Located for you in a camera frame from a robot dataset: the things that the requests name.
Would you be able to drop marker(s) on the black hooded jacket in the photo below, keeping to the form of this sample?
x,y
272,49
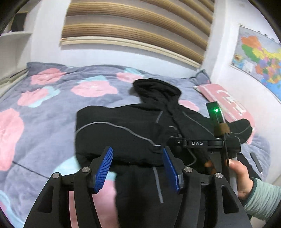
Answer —
x,y
138,134

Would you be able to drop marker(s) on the grey floral bed quilt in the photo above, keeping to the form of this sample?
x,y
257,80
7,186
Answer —
x,y
38,127

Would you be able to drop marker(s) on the person's right hand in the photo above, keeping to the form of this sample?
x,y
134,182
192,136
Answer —
x,y
244,183

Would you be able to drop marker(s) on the grey pillow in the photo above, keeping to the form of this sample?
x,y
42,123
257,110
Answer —
x,y
201,78

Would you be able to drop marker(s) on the white bookshelf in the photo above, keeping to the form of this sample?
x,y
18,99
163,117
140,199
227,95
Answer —
x,y
12,45

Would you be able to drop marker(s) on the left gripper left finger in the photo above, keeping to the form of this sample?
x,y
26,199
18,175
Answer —
x,y
51,208

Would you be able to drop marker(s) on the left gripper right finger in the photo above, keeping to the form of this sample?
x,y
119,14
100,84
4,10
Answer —
x,y
207,200

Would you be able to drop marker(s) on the black picture frame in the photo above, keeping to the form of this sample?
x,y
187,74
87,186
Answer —
x,y
18,22

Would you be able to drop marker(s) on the colourful wall map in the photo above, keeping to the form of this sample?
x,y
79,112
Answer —
x,y
259,56

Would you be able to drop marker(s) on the pink pillow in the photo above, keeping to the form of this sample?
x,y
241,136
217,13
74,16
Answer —
x,y
231,108

